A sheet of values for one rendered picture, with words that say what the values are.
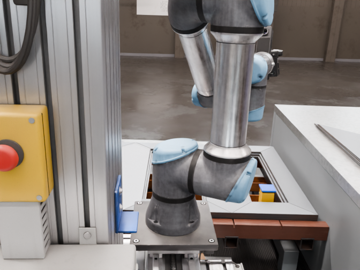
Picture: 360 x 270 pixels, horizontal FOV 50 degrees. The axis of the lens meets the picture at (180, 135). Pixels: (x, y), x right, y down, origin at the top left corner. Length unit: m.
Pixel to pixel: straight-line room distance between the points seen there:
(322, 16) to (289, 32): 1.07
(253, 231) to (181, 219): 0.56
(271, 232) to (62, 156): 1.07
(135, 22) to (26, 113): 11.44
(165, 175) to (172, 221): 0.12
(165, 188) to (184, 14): 0.42
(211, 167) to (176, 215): 0.17
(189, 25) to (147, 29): 11.04
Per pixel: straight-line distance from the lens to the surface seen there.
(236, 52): 0.84
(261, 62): 1.09
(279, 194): 1.75
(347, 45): 13.35
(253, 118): 1.14
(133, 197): 1.59
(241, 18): 0.82
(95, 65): 0.56
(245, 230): 1.51
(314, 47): 12.93
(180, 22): 0.91
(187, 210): 1.01
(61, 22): 0.56
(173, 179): 0.95
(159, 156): 0.95
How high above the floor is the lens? 1.61
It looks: 19 degrees down
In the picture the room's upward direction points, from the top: 2 degrees clockwise
